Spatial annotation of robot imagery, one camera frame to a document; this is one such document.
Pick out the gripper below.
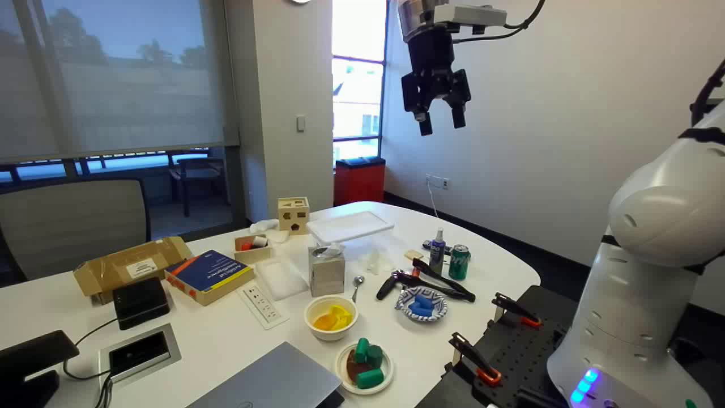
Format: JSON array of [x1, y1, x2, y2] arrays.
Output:
[[401, 26, 472, 137]]

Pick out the grey laptop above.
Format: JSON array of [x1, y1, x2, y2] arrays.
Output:
[[185, 341, 346, 408]]

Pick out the narrow window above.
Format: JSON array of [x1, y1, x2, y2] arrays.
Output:
[[331, 0, 390, 166]]

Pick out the red bin with black lid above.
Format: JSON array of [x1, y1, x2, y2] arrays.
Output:
[[333, 156, 387, 207]]

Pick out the spray bottle with blue label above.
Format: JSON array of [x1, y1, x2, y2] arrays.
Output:
[[428, 227, 447, 276]]

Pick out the green drink can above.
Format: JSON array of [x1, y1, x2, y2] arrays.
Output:
[[447, 244, 472, 282]]

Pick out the clear plastic bag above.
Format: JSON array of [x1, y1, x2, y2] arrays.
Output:
[[356, 237, 410, 277]]

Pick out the wooden shape sorter cube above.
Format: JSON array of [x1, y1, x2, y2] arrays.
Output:
[[277, 196, 311, 236]]

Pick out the black tongs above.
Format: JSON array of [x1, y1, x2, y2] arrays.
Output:
[[411, 257, 477, 303]]

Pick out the black hand clamp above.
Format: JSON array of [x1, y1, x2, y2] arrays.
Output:
[[376, 269, 423, 301]]

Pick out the heap of blue blocks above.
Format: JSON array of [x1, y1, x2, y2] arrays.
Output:
[[407, 293, 436, 317]]

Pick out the silver tissue box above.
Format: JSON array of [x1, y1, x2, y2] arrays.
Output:
[[308, 243, 347, 298]]

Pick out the blue patterned paper bowl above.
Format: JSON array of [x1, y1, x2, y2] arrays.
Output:
[[394, 286, 449, 323]]

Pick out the black clamp with orange grips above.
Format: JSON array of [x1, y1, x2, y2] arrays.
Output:
[[491, 292, 543, 329], [448, 331, 503, 388]]

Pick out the white foam sheet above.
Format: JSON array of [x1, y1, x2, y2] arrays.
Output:
[[254, 257, 310, 301]]

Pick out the small wooden tray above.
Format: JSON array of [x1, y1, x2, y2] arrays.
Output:
[[233, 233, 272, 265]]

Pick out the heap of yellow blocks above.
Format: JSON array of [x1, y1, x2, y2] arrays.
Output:
[[313, 304, 353, 332]]

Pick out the outdoor chair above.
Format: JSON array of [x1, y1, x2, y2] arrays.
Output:
[[168, 156, 231, 218]]

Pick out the white bowl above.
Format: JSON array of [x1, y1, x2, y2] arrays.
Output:
[[303, 294, 360, 342]]

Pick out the white power strip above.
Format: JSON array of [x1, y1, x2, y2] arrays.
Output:
[[237, 282, 290, 331]]

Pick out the brown toy food piece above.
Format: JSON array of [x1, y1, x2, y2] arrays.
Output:
[[346, 348, 374, 384]]

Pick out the blue and orange book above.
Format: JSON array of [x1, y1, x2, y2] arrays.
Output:
[[164, 249, 255, 307]]

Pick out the white paper plate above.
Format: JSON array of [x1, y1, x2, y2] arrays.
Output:
[[334, 340, 395, 396]]

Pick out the window with roller shade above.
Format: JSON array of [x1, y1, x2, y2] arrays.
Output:
[[0, 0, 241, 188]]

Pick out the cardboard box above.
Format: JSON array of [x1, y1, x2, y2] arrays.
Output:
[[72, 235, 194, 306]]

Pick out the small black box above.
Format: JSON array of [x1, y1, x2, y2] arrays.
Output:
[[112, 276, 171, 331]]

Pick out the office chair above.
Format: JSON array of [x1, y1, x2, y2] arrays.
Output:
[[0, 177, 152, 283]]

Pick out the silver table outlet box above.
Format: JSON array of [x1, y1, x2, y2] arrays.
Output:
[[98, 322, 182, 387]]

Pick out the black device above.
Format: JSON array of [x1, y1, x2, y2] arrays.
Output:
[[0, 330, 80, 408]]

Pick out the black cable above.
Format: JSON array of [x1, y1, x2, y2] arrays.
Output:
[[61, 317, 120, 408]]

